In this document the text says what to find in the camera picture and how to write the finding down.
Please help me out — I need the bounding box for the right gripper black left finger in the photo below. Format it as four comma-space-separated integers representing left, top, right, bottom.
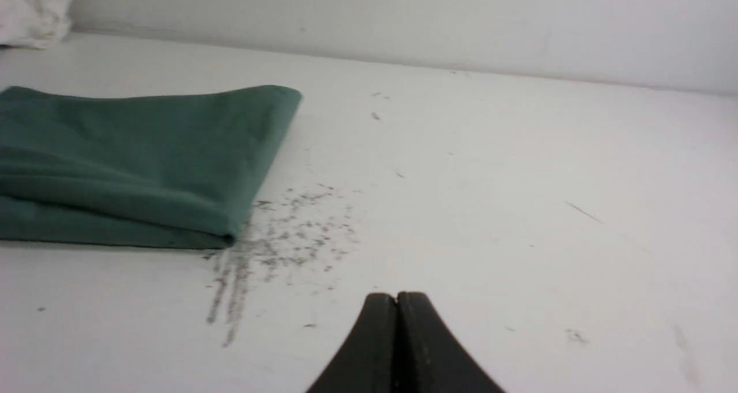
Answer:
308, 293, 398, 392

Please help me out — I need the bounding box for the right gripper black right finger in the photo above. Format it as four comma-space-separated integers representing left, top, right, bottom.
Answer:
396, 292, 504, 392

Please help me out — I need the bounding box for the green long-sleeved shirt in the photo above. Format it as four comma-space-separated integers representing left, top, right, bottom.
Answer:
1, 85, 302, 250

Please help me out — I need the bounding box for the white crumpled shirt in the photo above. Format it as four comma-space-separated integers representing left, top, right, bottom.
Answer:
1, 0, 73, 49

